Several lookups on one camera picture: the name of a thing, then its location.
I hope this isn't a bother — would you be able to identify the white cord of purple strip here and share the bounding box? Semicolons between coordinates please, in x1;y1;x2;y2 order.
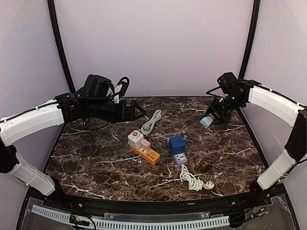
179;165;216;192

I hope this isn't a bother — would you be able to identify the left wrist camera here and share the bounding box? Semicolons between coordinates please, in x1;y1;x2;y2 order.
113;77;130;104

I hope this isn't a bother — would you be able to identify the blue cube socket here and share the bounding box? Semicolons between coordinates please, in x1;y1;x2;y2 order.
168;136;186;155

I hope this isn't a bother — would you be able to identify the black front rail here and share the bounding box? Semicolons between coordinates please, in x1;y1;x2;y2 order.
59;193;251;215

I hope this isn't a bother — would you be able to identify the left black frame post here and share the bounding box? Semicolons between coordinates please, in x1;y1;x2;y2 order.
47;0;76;93

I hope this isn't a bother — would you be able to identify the light blue wall charger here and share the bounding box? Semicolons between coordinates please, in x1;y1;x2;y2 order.
200;116;213;128

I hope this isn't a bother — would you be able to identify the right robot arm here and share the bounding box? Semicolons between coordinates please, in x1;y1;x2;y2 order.
201;72;307;208

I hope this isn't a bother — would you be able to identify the purple power strip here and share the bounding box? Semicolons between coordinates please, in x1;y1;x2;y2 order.
167;138;188;167

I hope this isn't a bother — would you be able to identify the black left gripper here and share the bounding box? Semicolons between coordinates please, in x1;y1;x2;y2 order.
87;99;146;123

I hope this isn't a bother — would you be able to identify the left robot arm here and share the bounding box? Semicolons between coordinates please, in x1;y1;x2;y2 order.
0;74;146;209

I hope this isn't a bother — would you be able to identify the black frame post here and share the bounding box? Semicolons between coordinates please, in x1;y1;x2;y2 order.
238;0;260;80
47;0;76;93

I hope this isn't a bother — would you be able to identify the small circuit board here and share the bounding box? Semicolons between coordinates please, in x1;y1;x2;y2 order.
69;215;90;227

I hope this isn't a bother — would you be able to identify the white cube socket adapter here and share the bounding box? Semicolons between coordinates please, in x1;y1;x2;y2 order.
128;130;144;149

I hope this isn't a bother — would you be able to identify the white slotted cable duct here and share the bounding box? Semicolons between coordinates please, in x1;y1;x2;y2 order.
31;205;230;230

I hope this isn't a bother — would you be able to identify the right black frame post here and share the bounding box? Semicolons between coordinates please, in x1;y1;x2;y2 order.
238;0;260;80

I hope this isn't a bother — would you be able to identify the white cord of orange strip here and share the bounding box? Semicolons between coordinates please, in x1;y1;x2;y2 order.
140;109;162;136

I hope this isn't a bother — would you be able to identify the orange power strip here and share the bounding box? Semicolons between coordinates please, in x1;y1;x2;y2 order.
130;145;160;165

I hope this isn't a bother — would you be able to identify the pink wall charger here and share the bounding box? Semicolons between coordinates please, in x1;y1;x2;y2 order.
141;139;151;151

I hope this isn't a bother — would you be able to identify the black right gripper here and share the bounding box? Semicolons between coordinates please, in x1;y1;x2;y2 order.
204;94;244;126

